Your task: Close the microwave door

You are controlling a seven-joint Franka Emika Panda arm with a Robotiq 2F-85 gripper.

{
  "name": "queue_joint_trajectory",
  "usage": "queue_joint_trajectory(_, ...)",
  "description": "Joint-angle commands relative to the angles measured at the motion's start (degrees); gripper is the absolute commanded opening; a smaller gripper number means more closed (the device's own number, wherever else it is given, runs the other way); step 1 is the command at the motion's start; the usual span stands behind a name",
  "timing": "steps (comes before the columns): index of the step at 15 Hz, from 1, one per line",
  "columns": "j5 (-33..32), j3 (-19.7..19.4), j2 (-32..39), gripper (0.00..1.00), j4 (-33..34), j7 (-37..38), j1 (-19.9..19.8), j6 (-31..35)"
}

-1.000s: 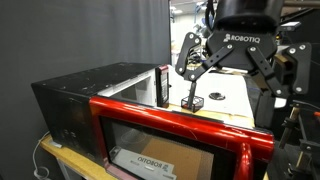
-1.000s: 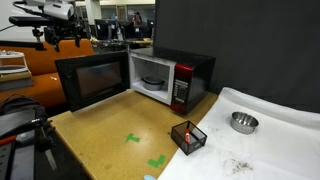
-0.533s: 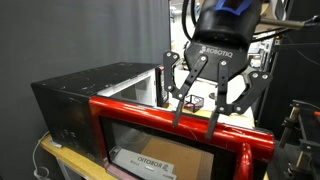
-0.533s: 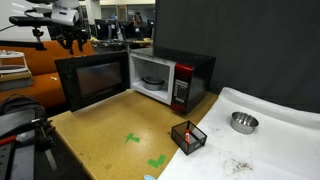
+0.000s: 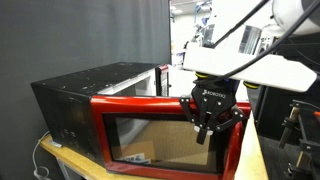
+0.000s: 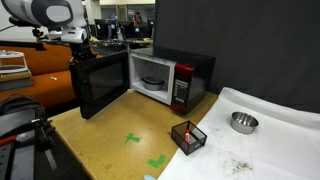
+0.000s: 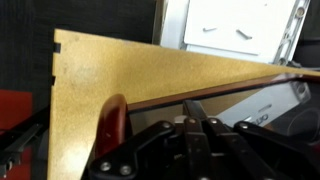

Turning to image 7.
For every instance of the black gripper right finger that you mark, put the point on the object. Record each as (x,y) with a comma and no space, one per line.
(253,153)

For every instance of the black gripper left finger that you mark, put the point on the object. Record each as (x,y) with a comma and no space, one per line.
(146,156)

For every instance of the red microwave door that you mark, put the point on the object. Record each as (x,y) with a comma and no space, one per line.
(113,123)

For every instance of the black clamp tripod stand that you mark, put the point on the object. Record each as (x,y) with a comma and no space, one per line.
(20,140)

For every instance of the red box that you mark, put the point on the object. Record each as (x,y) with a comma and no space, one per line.
(15,106)

